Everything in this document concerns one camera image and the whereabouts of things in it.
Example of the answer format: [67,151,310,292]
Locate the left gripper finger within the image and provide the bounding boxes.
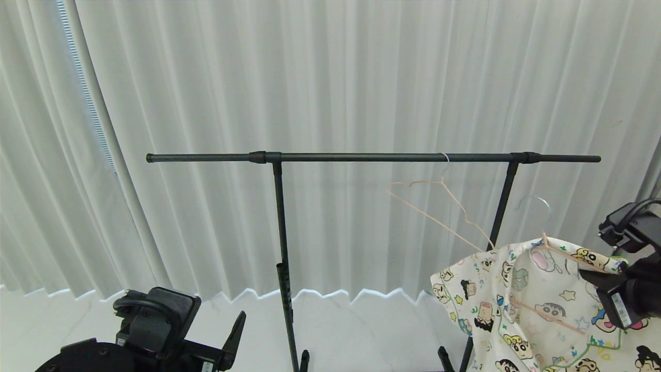
[219,310,247,370]

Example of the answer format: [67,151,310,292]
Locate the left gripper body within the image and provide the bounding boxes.
[165,340,229,372]

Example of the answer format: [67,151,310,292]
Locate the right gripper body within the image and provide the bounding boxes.
[578,253,661,331]

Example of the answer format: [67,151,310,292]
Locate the cream printed garment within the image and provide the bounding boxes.
[430,237,661,372]

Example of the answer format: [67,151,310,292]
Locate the white curtain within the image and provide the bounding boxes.
[0,0,661,303]

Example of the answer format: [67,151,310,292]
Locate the black clothes rack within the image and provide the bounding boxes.
[146,151,601,372]

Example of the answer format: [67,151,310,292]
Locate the pink clothes hanger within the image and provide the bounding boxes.
[511,195,612,335]
[386,152,497,254]

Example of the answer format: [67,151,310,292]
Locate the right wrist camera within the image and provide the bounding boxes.
[598,198,661,255]

